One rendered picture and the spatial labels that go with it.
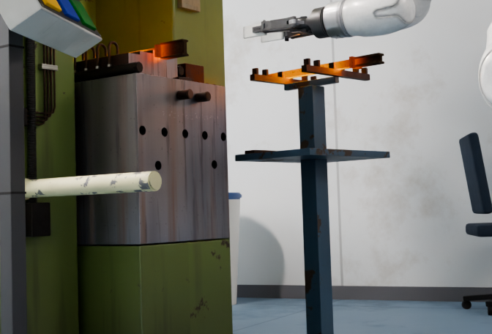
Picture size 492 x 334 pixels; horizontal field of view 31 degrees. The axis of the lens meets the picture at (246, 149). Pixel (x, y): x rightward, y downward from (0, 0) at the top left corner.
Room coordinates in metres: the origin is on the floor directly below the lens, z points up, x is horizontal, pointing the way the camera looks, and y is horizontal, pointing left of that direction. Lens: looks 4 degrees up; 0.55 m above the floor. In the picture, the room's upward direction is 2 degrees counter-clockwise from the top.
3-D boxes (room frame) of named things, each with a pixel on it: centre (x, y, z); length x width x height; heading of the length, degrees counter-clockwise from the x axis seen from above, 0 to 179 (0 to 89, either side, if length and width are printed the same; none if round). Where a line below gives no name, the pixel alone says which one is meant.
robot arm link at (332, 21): (2.08, -0.24, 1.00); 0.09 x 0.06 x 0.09; 144
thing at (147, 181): (2.07, 0.38, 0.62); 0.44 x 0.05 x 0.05; 54
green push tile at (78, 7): (1.98, 0.37, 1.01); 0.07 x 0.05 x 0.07; 169
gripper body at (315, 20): (2.12, -0.18, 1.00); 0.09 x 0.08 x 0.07; 54
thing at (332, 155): (2.75, -0.21, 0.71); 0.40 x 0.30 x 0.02; 136
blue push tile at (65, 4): (1.88, 0.39, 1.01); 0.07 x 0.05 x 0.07; 169
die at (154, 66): (2.53, 0.42, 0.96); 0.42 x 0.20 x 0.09; 54
